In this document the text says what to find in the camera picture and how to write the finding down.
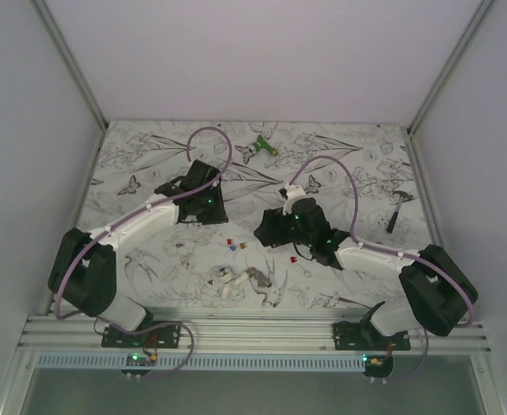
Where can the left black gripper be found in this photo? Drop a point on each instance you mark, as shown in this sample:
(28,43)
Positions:
(219,214)

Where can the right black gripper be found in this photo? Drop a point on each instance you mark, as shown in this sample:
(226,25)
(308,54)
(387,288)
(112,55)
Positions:
(272,218)

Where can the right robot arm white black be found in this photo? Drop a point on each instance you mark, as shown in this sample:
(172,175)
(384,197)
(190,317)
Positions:
(437,295)

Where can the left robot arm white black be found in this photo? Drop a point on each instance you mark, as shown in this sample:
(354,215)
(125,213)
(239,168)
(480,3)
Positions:
(84,273)

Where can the white pipe fitting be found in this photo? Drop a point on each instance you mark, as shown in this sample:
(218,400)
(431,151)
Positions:
(229,284)

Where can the green spray nozzle toy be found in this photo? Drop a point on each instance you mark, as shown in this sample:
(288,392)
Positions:
(261,144)

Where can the floral printed table mat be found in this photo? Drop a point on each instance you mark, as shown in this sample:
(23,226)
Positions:
(351,170)

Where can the small grey hammer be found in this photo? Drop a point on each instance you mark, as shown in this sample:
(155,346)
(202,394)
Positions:
(402,197)

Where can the right small circuit board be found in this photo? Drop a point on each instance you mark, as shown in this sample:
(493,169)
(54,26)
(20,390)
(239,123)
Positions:
(376,360)

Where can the small circuit board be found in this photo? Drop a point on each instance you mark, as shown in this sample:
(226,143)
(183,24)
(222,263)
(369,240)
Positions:
(141,359)
(376,360)

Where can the left small circuit board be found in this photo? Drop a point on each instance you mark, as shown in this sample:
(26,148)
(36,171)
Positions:
(141,359)

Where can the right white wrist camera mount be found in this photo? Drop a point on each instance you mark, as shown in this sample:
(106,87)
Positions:
(291,194)

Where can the grey metal bracket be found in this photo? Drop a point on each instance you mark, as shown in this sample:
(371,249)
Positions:
(259,281)

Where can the aluminium rail frame front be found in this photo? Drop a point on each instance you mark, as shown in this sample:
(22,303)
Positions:
(215,330)

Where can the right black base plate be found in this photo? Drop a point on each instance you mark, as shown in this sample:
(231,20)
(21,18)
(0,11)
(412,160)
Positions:
(356,336)

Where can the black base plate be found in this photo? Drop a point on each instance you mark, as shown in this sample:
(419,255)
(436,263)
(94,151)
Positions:
(150,335)
(356,336)

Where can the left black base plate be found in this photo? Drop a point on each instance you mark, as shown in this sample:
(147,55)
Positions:
(150,335)

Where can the perforated grey cable duct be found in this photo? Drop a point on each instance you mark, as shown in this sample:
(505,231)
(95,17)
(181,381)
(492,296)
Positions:
(206,362)

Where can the left aluminium corner post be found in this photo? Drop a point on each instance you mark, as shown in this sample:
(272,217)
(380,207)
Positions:
(60,43)

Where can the aluminium corner post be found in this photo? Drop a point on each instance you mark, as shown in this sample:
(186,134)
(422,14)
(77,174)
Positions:
(455,57)
(60,43)

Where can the right aluminium corner post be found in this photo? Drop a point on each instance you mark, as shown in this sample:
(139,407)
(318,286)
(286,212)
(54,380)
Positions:
(455,57)

